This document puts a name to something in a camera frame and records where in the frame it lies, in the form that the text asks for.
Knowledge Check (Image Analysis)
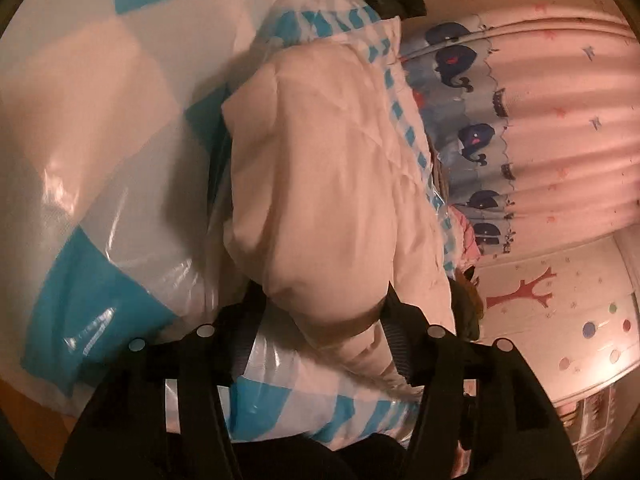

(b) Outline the whale print curtain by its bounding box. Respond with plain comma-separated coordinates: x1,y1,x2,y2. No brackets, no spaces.
400,2,640,261

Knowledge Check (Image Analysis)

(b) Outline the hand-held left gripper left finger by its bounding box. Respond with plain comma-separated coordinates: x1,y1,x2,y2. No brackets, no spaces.
55,285,268,480

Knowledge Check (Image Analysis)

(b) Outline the blue-checked clear plastic bag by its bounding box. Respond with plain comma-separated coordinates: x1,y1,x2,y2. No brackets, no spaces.
0,0,461,461

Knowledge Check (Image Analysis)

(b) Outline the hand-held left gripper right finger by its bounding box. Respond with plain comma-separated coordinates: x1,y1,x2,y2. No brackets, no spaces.
380,282,583,480

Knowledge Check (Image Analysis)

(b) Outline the cluttered storage shelf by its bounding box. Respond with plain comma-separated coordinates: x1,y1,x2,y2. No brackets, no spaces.
555,385,626,461

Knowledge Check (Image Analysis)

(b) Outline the pink cloth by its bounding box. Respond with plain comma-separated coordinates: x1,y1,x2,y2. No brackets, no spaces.
450,207,483,271

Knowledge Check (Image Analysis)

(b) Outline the white padded jacket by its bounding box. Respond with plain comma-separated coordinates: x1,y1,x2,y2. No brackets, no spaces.
220,42,458,396

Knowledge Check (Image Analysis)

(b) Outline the dark brown cloth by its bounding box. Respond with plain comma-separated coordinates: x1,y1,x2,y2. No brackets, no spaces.
450,270,487,342

